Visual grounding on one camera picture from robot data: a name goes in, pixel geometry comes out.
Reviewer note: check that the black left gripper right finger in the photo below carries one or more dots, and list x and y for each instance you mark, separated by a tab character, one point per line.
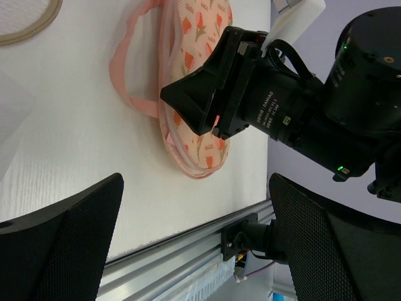
335	252

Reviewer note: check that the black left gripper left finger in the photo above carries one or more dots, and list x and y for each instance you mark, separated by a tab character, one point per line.
59	252

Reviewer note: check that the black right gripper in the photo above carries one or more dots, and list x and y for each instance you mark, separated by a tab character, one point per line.
243	87

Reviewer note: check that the tulip print laundry bag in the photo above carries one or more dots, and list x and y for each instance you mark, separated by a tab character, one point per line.
188	33

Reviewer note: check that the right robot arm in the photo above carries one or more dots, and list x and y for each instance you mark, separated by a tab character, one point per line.
346	124

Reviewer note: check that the cream round laundry bag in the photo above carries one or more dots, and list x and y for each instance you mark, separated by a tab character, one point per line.
23	19

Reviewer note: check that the aluminium mounting rail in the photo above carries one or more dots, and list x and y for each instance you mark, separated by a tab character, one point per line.
150	271

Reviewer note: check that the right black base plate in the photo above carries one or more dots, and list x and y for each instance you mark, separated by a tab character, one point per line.
232	241

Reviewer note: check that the slotted cable duct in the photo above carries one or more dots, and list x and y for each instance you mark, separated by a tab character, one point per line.
202	283

